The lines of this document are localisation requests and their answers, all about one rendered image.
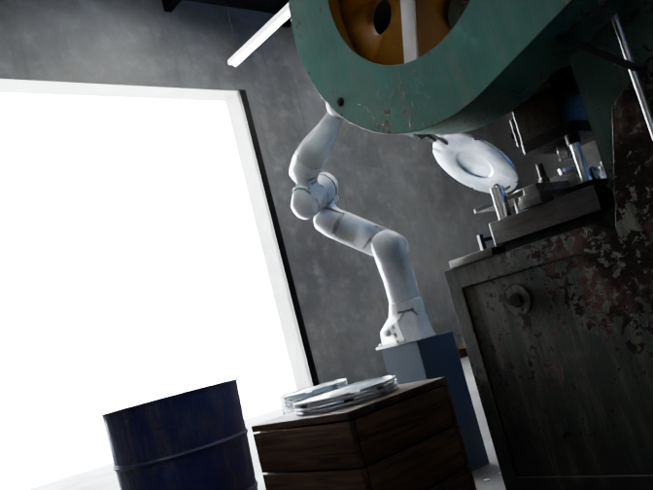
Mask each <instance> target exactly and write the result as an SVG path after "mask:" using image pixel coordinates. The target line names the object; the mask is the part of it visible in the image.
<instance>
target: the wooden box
mask: <svg viewBox="0 0 653 490"><path fill-rule="evenodd" d="M445 383H447V381H446V377H445V376H444V377H438V378H433V379H428V380H422V381H416V382H411V383H405V384H399V385H398V389H397V390H396V391H394V392H392V393H389V394H388V395H385V396H382V397H379V398H376V399H373V400H370V401H367V402H361V403H357V404H354V405H350V406H346V407H342V408H338V409H334V410H331V411H327V412H322V413H317V414H311V415H304V416H296V415H295V411H294V412H291V413H288V414H286V415H283V416H280V417H277V418H274V419H271V420H268V421H265V422H262V423H259V424H256V425H254V426H252V432H253V433H256V434H253V436H254V440H255V445H256V449H257V453H258V460H259V464H260V468H261V472H262V473H265V474H263V475H262V477H263V481H264V485H265V489H266V490H476V486H475V482H474V479H473V475H472V472H471V468H470V467H467V466H468V465H469V462H468V458H467V455H466V451H465V448H464V441H463V438H462V434H461V431H460V427H459V425H457V426H454V425H456V424H458V420H457V416H456V413H455V409H454V407H453V403H452V399H451V396H450V392H449V389H448V385H443V384H445ZM440 385H441V386H440ZM257 432H258V433H257Z"/></svg>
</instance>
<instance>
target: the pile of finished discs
mask: <svg viewBox="0 0 653 490"><path fill-rule="evenodd" d="M397 389H398V383H397V379H396V378H395V376H394V377H392V376H391V375H390V376H383V377H378V378H373V379H368V380H364V381H361V382H357V383H353V384H349V385H345V386H341V387H339V389H338V390H334V391H330V390H327V391H323V392H321V393H317V394H314V395H311V396H308V397H305V398H302V399H300V400H297V401H295V402H293V403H292V405H293V406H294V411H295V415H296V416H304V415H311V414H317V413H322V412H327V411H331V410H334V409H338V408H342V407H346V406H350V405H354V404H357V403H363V402H367V401H370V400H373V399H376V398H379V397H382V396H385V395H388V394H389V393H392V392H394V391H396V390H397Z"/></svg>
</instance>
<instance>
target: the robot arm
mask: <svg viewBox="0 0 653 490"><path fill-rule="evenodd" d="M326 108H327V112H326V115H325V116H324V117H323V118H322V120H321V121H320V122H319V123H318V124H317V125H316V126H315V127H314V128H313V129H312V131H311V132H310V133H309V134H308V135H307V136H306V137H305V138H304V139H303V140H302V142H301V143H300V145H299V146H298V148H297V150H296V151H295V153H294V155H293V157H292V163H291V166H290V176H291V177H292V179H293V180H294V181H295V182H296V188H293V189H292V205H291V208H292V210H293V212H294V214H295V215H296V216H297V217H299V218H301V219H303V220H308V219H310V218H312V217H314V216H315V217H314V226H315V228H316V229H317V230H318V231H320V232H321V233H323V234H324V235H326V236H328V237H331V238H333V239H335V240H337V241H339V242H341V243H344V244H346V245H348V246H350V247H352V248H355V249H357V250H359V251H362V252H364V253H367V254H368V255H370V256H373V257H374V258H375V261H376V263H377V265H378V268H379V271H380V273H381V276H382V278H383V280H384V283H385V287H386V291H387V295H388V298H389V302H390V312H389V315H390V317H389V319H388V320H387V322H386V324H385V326H384V327H383V329H382V330H381V339H382V344H379V347H377V348H376V350H380V349H384V348H389V347H393V346H398V345H401V344H404V343H408V342H412V341H416V340H419V339H423V338H426V337H430V336H433V335H436V333H435V331H434V330H433V328H432V326H431V324H430V320H429V318H428V315H427V312H426V310H425V305H424V302H423V298H422V297H421V296H420V292H419V288H418V285H417V281H416V277H415V274H414V271H413V268H412V266H411V263H410V261H409V259H408V256H407V255H408V253H409V243H408V241H407V239H406V238H405V237H404V236H402V235H400V234H398V233H396V232H395V231H392V230H389V229H387V228H384V227H381V226H378V225H376V224H374V223H372V222H370V221H368V220H366V219H363V218H361V217H359V216H356V215H354V214H352V213H349V212H346V211H344V210H341V209H339V208H338V207H336V205H335V202H336V201H337V200H338V199H339V196H338V183H337V181H336V179H335V178H334V176H332V175H331V174H329V173H326V172H323V173H320V172H321V170H322V168H323V167H324V166H325V164H326V163H327V160H328V157H329V154H330V152H331V149H332V146H333V143H334V140H335V138H336V135H337V132H338V130H339V127H340V125H341V124H342V123H343V121H344V120H345V119H344V118H342V117H341V116H340V115H338V114H337V113H336V112H335V111H334V110H333V109H332V108H331V107H329V105H328V104H326ZM404 135H407V136H409V137H411V138H414V139H416V140H418V141H421V140H422V139H424V138H426V139H428V140H429V141H430V142H431V143H436V144H437V145H439V146H440V147H442V148H445V147H446V146H447V145H448V143H447V142H445V141H444V140H442V139H441V138H440V137H438V136H439V135H441V134H404ZM319 173H320V174H319Z"/></svg>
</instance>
